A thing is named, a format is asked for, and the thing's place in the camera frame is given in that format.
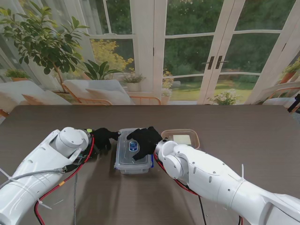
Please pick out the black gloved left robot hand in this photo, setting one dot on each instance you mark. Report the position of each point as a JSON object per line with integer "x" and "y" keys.
{"x": 103, "y": 138}

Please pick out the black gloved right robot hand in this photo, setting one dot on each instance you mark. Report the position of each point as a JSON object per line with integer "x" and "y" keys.
{"x": 146, "y": 140}

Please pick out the clear lid with blue sticker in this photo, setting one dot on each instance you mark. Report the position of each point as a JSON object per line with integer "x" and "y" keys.
{"x": 126, "y": 150}

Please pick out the black plastic food tray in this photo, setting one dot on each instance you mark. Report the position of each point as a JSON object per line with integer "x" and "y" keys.
{"x": 80, "y": 159}

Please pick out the clear container with blue clips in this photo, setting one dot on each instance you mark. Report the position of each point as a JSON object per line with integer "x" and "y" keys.
{"x": 133, "y": 168}

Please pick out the brown kraft paper bowl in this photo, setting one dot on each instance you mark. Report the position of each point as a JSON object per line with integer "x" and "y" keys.
{"x": 197, "y": 143}

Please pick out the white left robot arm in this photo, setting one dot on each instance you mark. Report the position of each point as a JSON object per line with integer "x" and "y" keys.
{"x": 42, "y": 168}

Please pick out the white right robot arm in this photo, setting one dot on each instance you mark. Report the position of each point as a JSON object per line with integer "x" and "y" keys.
{"x": 222, "y": 178}

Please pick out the black tripod stand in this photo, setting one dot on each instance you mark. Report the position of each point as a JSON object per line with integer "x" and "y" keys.
{"x": 295, "y": 103}

